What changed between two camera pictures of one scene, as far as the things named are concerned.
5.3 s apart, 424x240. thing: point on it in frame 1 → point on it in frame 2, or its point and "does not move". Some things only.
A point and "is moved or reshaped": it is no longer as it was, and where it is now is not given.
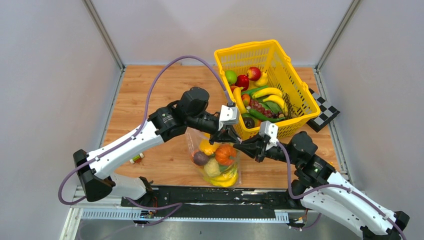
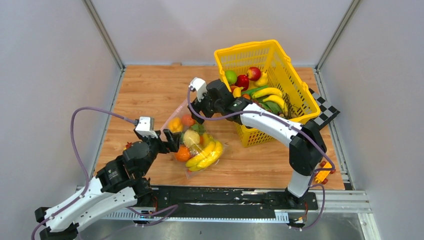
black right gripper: x=254 y=146 → x=200 y=105
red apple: x=254 y=73 does not move
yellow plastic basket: x=262 y=85 does not move
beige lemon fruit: x=211 y=167 → x=191 y=138
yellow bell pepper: x=205 y=146 is moved or reshaped
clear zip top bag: x=218 y=164 is moved or reshaped
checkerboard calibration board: x=327 y=113 does not move
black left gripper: x=226 y=134 → x=172 y=145
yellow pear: x=263 y=80 does not move
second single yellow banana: x=268 y=91 does not move
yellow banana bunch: x=228 y=179 → x=212 y=150
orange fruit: x=193 y=153 → x=183 y=154
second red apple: x=242 y=80 does not move
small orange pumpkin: x=223 y=153 is moved or reshaped
